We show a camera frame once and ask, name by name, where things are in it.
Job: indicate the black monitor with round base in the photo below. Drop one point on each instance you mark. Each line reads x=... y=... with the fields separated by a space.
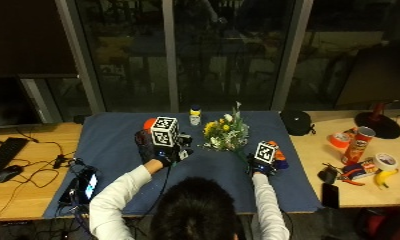
x=377 y=76

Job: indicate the blue table cloth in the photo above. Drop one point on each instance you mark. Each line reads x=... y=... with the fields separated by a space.
x=121 y=146

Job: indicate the black keyboard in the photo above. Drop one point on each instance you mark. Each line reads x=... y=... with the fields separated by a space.
x=5 y=156

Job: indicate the person's right hand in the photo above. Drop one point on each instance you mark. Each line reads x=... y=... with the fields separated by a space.
x=264 y=168

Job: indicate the white marker cube on left glove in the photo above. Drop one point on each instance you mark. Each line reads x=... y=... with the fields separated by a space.
x=163 y=131

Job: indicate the yellow and white flower bouquet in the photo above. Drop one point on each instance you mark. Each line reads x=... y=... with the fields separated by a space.
x=227 y=133

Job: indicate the yellow banana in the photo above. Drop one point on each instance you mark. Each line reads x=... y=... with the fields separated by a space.
x=383 y=177

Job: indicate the orange round object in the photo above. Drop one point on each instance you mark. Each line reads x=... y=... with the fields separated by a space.
x=148 y=124

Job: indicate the blue and orange snack packet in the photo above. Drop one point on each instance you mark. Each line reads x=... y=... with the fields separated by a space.
x=360 y=169

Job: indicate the white tape roll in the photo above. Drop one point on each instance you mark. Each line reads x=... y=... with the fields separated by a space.
x=385 y=162

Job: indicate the person's left hand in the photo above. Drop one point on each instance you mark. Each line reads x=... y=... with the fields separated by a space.
x=144 y=146

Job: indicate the black computer mouse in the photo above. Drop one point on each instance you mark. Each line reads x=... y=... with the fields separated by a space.
x=9 y=173

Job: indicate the the person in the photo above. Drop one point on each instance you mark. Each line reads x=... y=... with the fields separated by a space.
x=107 y=228

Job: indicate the grey window post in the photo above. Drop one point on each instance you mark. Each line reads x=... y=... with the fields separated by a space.
x=291 y=56
x=82 y=60
x=170 y=56

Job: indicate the small bottle with blue cap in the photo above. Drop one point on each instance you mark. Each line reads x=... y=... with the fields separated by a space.
x=195 y=116

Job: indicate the white marker cube on glove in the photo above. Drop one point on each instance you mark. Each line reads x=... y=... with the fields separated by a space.
x=163 y=131
x=266 y=152

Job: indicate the dark computer monitor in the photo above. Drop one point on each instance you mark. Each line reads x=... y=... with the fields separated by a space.
x=9 y=103

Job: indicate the black device with lit screen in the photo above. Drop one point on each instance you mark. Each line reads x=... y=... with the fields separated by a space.
x=82 y=186

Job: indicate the orange and blue object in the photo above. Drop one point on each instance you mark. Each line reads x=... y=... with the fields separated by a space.
x=280 y=155

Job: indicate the red chips can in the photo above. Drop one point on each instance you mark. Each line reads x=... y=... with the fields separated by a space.
x=357 y=146

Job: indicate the small black pouch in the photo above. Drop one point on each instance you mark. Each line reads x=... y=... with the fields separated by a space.
x=328 y=174

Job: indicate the red and black chair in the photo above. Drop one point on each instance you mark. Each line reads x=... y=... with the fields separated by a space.
x=387 y=223

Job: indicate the black cap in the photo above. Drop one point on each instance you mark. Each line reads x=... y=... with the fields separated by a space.
x=296 y=122

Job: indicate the orange tape roll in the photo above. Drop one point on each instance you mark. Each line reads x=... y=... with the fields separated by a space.
x=339 y=140

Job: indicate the white marker cube on right glove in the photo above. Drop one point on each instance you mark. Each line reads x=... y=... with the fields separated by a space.
x=266 y=152

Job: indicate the black phone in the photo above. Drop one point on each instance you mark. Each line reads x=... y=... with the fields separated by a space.
x=331 y=196

